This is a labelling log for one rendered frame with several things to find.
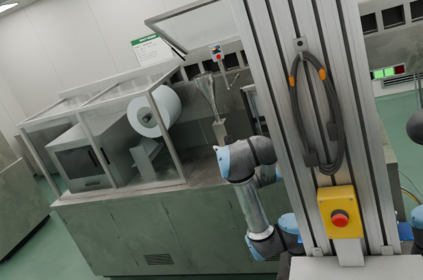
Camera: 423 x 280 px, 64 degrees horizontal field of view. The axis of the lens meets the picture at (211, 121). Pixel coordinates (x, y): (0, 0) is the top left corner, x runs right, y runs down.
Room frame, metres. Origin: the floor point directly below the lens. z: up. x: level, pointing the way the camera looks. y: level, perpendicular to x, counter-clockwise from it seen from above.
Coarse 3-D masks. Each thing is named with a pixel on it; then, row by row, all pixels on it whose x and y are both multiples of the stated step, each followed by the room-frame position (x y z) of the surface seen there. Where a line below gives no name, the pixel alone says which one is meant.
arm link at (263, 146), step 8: (256, 136) 1.17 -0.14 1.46; (256, 144) 1.13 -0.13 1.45; (264, 144) 1.13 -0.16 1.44; (272, 144) 1.15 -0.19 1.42; (256, 152) 1.11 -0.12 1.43; (264, 152) 1.11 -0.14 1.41; (272, 152) 1.13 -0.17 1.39; (264, 160) 1.11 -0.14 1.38; (272, 160) 1.15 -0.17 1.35; (264, 168) 1.24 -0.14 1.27; (272, 168) 1.25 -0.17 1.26; (256, 176) 1.41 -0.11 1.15; (264, 176) 1.32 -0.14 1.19; (272, 176) 1.33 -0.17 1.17; (264, 184) 1.39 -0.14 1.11
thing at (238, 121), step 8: (232, 112) 2.45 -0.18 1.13; (240, 112) 2.43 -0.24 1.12; (200, 120) 2.57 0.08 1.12; (208, 120) 2.54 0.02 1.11; (232, 120) 2.46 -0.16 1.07; (240, 120) 2.44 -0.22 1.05; (248, 120) 2.41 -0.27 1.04; (208, 128) 2.55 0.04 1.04; (232, 128) 2.47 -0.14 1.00; (240, 128) 2.45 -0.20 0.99; (248, 128) 2.42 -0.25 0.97; (208, 136) 2.56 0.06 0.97; (240, 136) 2.45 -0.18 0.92; (248, 136) 2.43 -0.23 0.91; (208, 144) 2.57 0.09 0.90
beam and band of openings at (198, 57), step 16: (368, 0) 2.05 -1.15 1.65; (384, 0) 2.00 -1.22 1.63; (400, 0) 1.97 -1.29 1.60; (416, 0) 1.94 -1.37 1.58; (368, 16) 2.11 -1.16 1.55; (384, 16) 2.07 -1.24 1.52; (400, 16) 2.04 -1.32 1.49; (416, 16) 2.00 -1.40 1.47; (368, 32) 2.09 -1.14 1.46; (384, 32) 2.01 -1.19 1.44; (208, 48) 2.46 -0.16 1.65; (224, 48) 2.42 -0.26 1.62; (240, 48) 2.37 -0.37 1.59; (160, 64) 2.63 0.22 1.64; (176, 64) 2.58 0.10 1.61; (192, 64) 2.61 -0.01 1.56; (208, 64) 2.56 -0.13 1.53; (224, 64) 2.47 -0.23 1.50; (240, 64) 2.39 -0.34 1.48; (112, 80) 2.82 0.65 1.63; (128, 80) 2.76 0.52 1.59; (192, 80) 2.56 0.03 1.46; (64, 96) 3.04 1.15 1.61
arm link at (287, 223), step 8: (280, 216) 1.21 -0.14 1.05; (288, 216) 1.19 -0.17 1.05; (280, 224) 1.15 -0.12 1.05; (288, 224) 1.14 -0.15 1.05; (296, 224) 1.13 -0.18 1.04; (280, 232) 1.13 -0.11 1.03; (288, 232) 1.11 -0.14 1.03; (296, 232) 1.11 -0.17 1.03; (288, 240) 1.11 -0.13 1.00; (296, 240) 1.11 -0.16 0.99; (288, 248) 1.11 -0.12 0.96; (296, 248) 1.11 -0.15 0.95; (304, 248) 1.11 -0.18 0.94
